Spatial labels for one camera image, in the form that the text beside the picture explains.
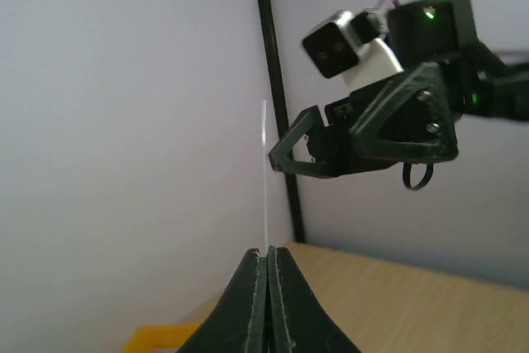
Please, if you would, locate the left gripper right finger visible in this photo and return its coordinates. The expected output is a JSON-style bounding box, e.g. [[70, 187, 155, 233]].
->
[[267, 246, 360, 353]]

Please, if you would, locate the yellow bin far left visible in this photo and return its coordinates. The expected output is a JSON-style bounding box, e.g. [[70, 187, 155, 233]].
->
[[121, 322, 201, 353]]

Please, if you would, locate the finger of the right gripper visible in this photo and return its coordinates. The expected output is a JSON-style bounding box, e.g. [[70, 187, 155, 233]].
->
[[269, 106, 331, 178]]

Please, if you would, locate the white red patterned card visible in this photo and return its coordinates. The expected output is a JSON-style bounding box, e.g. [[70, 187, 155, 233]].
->
[[260, 99, 269, 256]]

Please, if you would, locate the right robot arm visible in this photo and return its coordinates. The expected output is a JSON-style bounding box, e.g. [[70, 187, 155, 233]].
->
[[269, 0, 528, 184]]

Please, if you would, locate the right black frame post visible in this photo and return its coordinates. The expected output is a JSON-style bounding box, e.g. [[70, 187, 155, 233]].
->
[[257, 0, 307, 243]]

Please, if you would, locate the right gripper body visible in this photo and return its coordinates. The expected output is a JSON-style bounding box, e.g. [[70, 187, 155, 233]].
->
[[307, 63, 459, 174]]

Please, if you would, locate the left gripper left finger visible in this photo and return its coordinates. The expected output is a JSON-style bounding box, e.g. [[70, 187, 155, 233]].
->
[[178, 249, 265, 353]]

